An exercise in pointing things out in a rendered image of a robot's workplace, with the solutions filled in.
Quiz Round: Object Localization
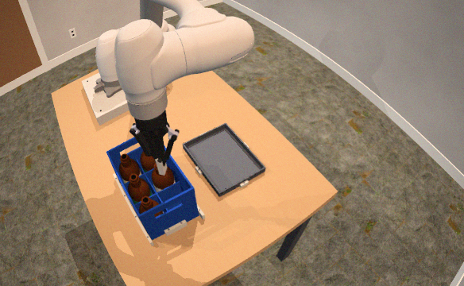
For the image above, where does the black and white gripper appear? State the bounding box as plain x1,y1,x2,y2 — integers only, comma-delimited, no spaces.
130,110,180,176

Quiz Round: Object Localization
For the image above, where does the blue plastic crate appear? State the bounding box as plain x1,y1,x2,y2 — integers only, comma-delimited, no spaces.
111,140,199,240

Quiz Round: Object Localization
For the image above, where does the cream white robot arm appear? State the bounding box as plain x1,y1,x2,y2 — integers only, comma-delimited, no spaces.
93,0,254,121

